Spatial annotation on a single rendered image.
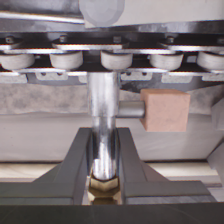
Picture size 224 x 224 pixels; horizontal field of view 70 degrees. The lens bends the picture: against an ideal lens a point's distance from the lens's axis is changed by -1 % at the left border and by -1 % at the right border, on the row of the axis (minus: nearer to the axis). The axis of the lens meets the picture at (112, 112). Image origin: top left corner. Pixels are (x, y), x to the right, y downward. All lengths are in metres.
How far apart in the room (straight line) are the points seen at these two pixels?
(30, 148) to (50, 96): 0.16
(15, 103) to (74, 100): 0.10
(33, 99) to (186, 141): 0.33
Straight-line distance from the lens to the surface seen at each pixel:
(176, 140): 0.39
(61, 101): 0.30
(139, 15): 0.18
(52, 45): 0.22
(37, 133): 0.37
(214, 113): 0.33
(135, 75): 0.25
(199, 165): 0.47
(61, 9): 0.22
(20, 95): 0.33
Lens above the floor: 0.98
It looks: 49 degrees down
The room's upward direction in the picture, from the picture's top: 178 degrees clockwise
